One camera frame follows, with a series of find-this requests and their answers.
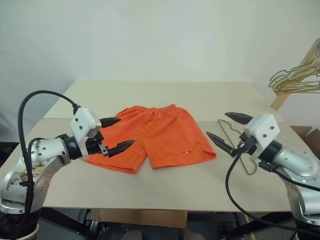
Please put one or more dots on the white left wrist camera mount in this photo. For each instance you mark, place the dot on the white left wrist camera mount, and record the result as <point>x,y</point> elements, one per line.
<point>81,122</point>

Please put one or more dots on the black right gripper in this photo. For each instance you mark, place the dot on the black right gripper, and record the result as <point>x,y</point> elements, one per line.
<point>247,147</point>

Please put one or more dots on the black table frame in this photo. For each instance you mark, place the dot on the black table frame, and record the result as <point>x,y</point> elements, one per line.
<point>62,220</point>

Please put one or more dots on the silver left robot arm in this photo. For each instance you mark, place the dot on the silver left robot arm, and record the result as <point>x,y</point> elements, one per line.
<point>42,155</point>

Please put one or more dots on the orange shorts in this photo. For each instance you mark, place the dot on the orange shorts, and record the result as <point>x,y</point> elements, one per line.
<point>162,135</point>

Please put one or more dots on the flat brown cardboard sheet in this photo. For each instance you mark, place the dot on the flat brown cardboard sheet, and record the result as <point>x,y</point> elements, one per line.
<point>140,216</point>

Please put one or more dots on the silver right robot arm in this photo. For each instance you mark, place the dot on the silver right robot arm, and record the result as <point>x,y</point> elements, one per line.
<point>295,160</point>

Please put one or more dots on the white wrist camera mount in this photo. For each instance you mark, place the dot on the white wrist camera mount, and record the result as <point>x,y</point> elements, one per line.
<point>81,122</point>
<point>262,130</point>

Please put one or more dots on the wooden hanger rack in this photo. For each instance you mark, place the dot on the wooden hanger rack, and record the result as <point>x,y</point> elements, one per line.
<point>281,100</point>

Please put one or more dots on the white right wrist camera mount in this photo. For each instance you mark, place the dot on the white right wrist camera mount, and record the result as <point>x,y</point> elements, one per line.
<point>262,130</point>

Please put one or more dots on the brown cardboard box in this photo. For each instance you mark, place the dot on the brown cardboard box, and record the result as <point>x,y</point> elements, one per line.
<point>312,137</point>

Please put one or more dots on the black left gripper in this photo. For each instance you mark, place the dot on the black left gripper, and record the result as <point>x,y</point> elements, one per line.
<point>93,146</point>

